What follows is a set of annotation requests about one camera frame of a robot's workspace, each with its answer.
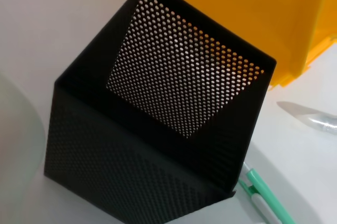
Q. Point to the black mesh pen holder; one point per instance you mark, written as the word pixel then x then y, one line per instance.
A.
pixel 105 142

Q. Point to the mint green pen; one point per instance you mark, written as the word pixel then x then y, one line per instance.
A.
pixel 271 197

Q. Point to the yellow plastic bin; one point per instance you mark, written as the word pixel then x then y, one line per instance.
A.
pixel 237 10

